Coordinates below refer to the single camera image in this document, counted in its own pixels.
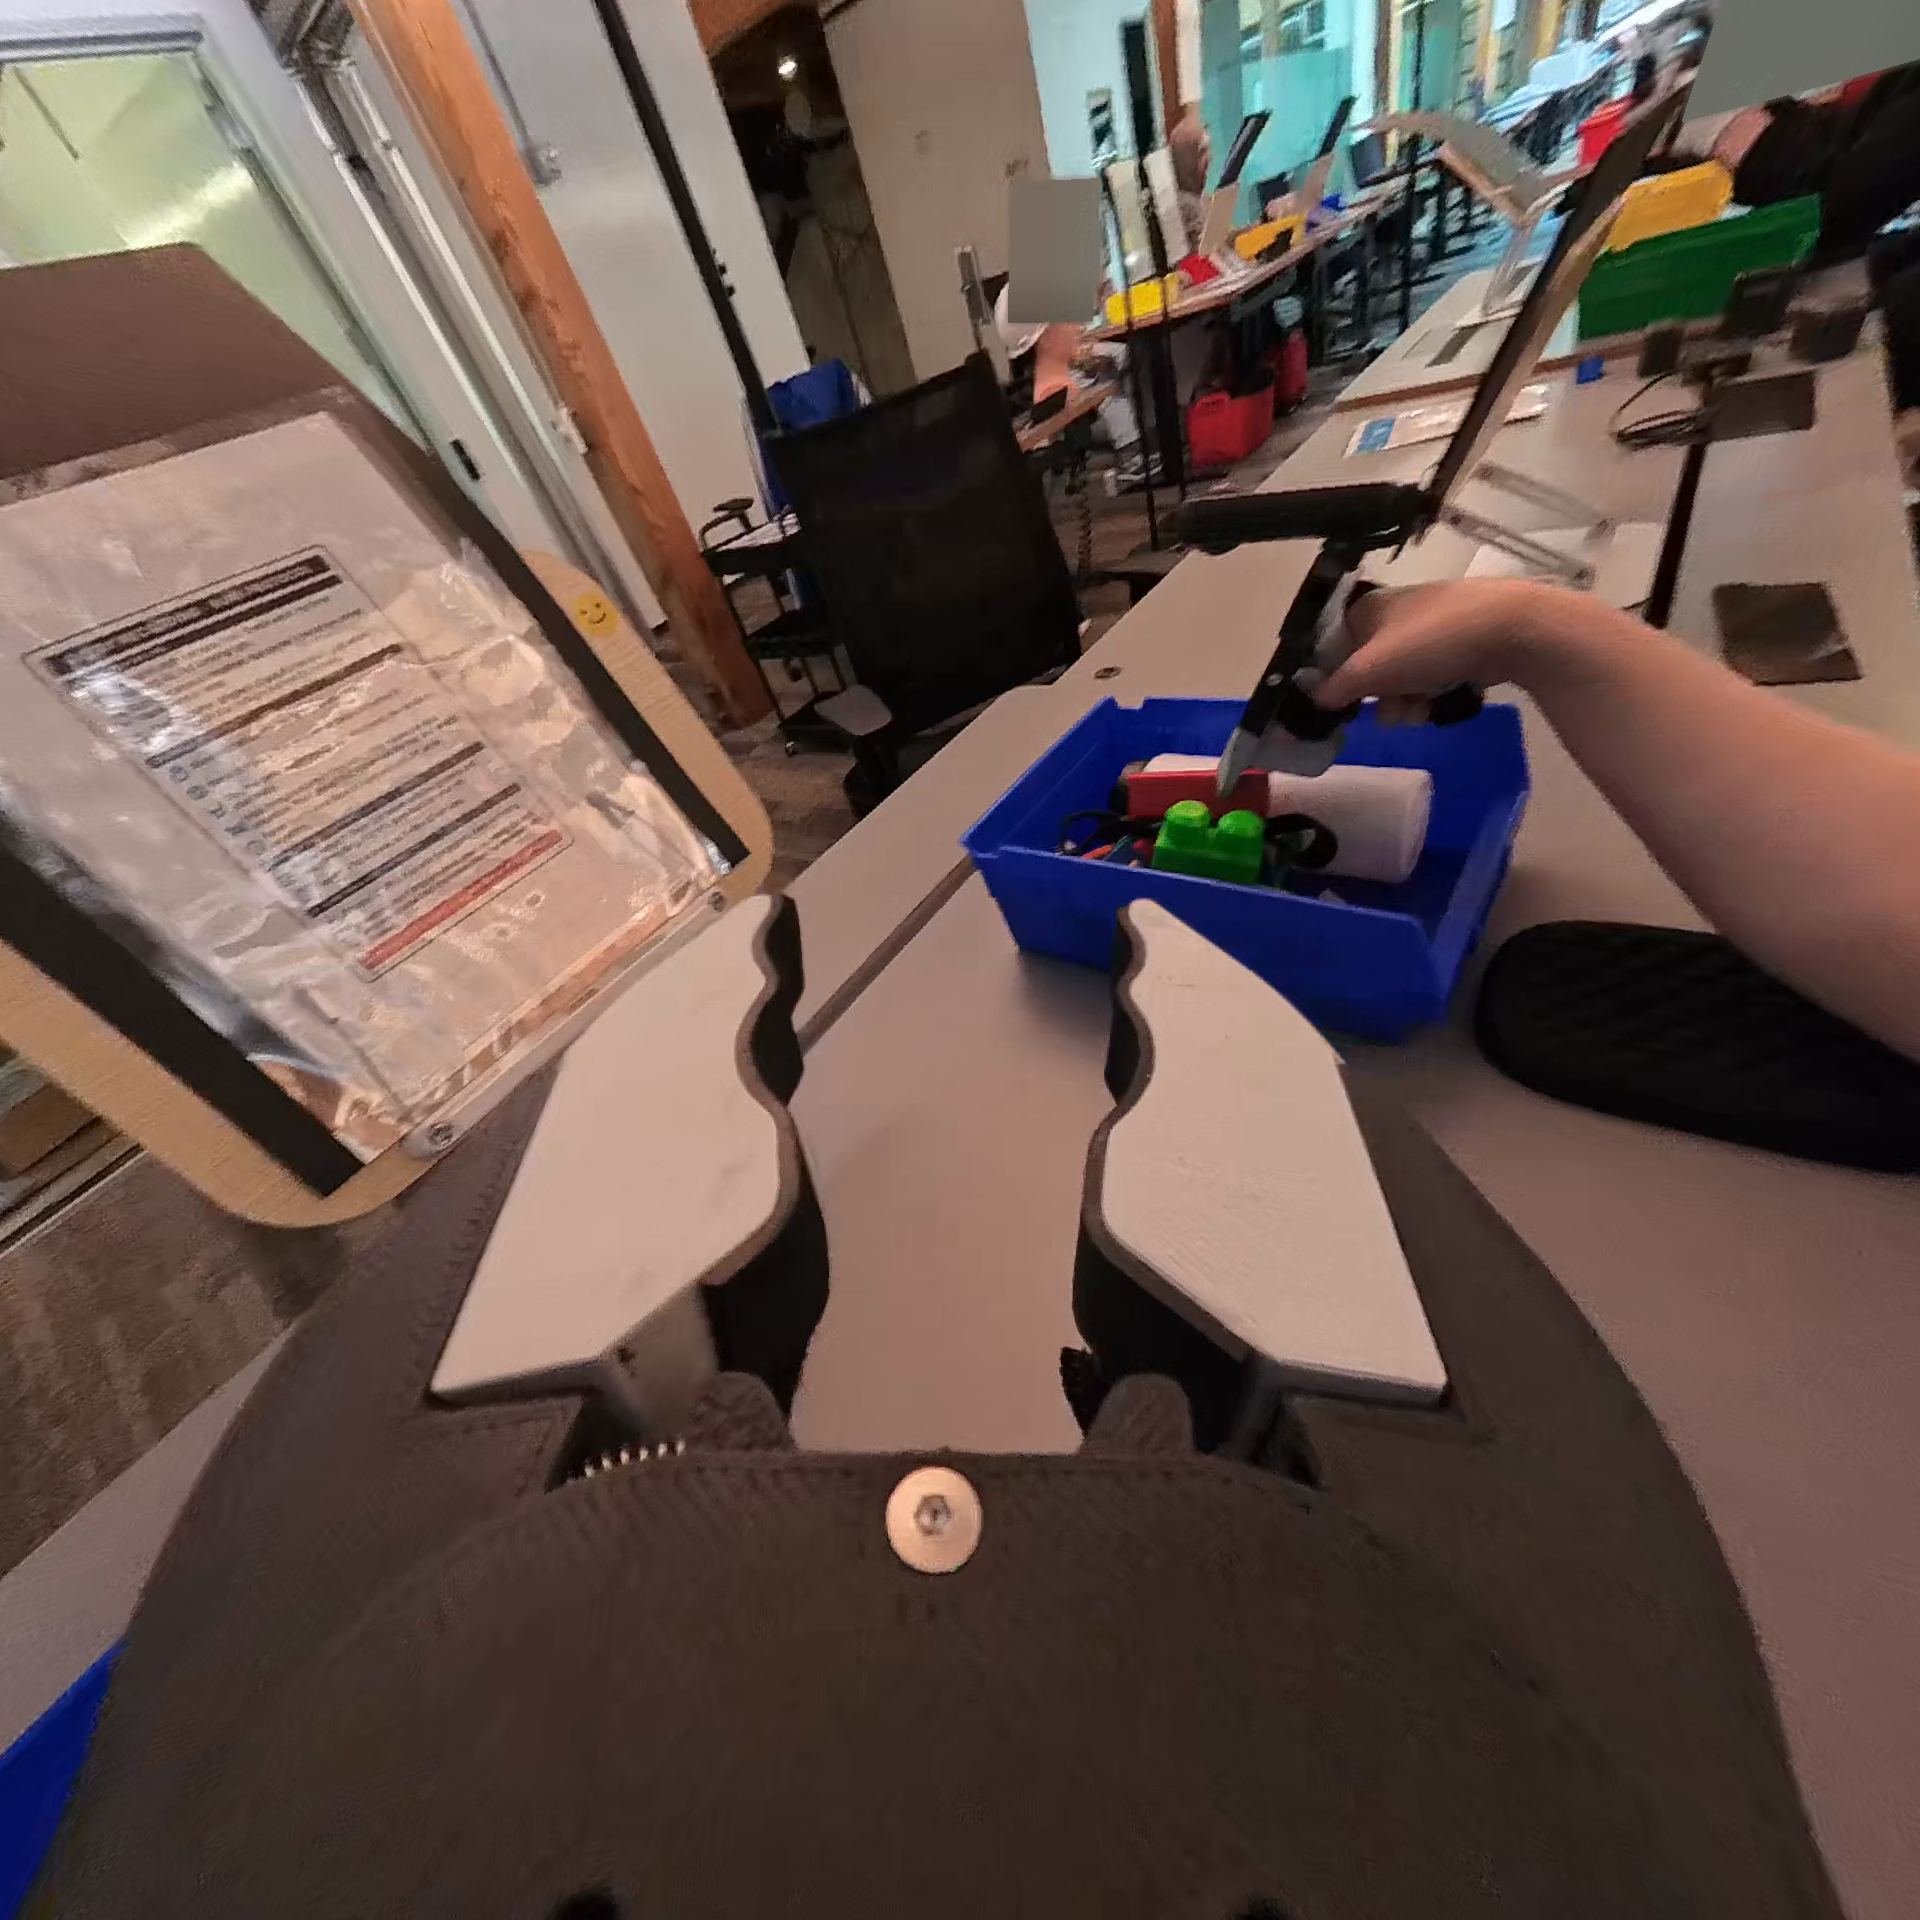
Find blue crate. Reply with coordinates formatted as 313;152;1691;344
766;358;867;437

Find framed instruction sheet stand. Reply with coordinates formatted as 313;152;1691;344
0;242;753;1202

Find black office chair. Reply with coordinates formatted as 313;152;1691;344
703;352;1086;812

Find thin display panel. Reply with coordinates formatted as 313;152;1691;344
1418;90;1683;519

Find black square pad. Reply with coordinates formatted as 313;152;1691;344
1715;583;1862;687

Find white tube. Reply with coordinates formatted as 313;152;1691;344
1147;749;1434;885

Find person's right hand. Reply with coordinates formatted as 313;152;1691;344
1311;573;1538;728

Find wooden pillar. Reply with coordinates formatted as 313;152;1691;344
353;0;774;728

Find yellow storage bin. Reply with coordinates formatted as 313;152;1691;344
1605;158;1737;251

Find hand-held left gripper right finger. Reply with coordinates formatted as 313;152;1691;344
1071;895;1449;1442

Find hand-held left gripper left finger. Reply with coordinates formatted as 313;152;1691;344
429;892;834;1420

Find black cable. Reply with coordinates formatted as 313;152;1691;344
1057;808;1339;902

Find green toy brick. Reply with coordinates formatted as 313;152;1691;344
1151;802;1268;885

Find red rectangular block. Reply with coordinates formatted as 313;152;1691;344
1125;756;1274;826

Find black floor lamp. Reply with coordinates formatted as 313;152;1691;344
593;0;798;437

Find white monitor stand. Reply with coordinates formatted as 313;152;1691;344
1439;464;1618;589

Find person's right forearm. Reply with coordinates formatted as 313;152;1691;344
1500;576;1920;1059

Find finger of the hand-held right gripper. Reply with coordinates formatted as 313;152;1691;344
1212;678;1299;806

